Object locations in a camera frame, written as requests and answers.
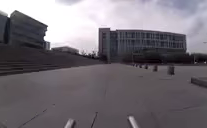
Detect grey paved plaza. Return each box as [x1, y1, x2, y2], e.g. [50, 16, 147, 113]
[0, 62, 207, 128]

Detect low distant building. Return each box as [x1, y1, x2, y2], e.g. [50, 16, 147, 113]
[50, 45, 81, 56]

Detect wide grey stone steps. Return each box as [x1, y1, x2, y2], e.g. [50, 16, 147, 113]
[0, 44, 107, 78]

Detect robot's own part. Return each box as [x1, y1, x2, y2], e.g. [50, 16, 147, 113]
[126, 115, 140, 128]
[63, 118, 77, 128]

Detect dark glass building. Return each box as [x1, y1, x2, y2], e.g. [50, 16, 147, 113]
[0, 5, 51, 51]

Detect large pale grid-window building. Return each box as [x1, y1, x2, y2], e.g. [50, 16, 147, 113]
[97, 27, 188, 64]

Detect dark hedge row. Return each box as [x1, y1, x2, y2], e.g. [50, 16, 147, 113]
[121, 49, 207, 65]

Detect low grey kerb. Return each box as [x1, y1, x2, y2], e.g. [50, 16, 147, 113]
[190, 75, 207, 92]

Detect row of bollards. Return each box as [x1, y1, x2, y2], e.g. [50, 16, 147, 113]
[132, 62, 176, 76]

